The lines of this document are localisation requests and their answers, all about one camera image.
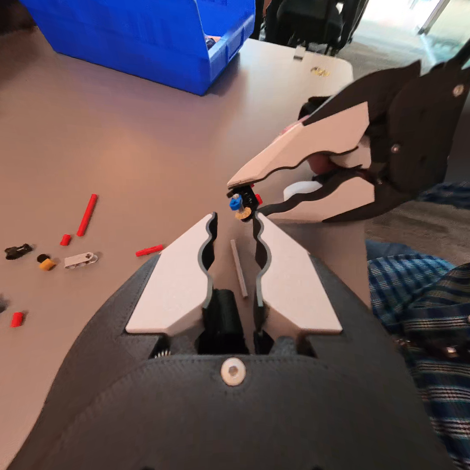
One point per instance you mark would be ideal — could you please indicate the light grey lego beam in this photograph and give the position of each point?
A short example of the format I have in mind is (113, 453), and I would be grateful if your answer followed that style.
(80, 260)

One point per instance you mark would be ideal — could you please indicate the person's blue jeans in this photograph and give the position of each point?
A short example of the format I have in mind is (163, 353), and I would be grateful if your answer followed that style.
(393, 249)

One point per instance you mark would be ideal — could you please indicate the small red lego bush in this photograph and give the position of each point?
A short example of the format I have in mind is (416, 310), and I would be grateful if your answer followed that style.
(65, 239)
(17, 319)

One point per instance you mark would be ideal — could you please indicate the black office chair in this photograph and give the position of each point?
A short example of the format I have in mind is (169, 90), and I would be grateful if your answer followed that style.
(312, 22)

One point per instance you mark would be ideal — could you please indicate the person's right hand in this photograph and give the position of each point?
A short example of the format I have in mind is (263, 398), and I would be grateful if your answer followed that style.
(323, 163)

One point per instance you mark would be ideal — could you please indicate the black lego gear assembly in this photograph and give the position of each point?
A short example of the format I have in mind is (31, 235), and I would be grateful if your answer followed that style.
(246, 196)

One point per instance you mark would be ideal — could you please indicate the blue plastic bin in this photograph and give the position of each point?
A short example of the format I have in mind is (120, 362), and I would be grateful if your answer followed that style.
(128, 36)

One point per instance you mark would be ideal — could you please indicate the small black lego connector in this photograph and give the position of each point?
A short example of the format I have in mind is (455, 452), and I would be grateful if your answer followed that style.
(18, 251)

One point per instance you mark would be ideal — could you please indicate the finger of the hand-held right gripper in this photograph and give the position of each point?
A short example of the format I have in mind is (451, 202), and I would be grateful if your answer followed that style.
(315, 136)
(345, 200)

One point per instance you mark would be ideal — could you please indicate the long grey lego axle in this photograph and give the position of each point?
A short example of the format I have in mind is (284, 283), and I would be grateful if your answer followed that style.
(239, 268)

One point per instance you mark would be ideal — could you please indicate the person's plaid shirt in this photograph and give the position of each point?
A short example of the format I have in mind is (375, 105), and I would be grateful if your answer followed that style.
(433, 330)

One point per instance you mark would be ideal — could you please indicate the person's right forearm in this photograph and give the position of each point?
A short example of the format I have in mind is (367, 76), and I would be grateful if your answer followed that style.
(444, 194)

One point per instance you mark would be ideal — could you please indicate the red lego pin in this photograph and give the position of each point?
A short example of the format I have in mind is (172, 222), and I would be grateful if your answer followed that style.
(149, 250)

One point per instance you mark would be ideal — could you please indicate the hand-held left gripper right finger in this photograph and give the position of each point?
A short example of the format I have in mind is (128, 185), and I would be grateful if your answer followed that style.
(301, 293)

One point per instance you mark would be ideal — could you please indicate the long red lego axle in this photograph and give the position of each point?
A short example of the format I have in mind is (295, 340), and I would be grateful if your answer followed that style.
(87, 215)

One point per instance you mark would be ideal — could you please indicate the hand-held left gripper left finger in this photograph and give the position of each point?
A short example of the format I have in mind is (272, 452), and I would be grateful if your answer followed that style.
(169, 293)

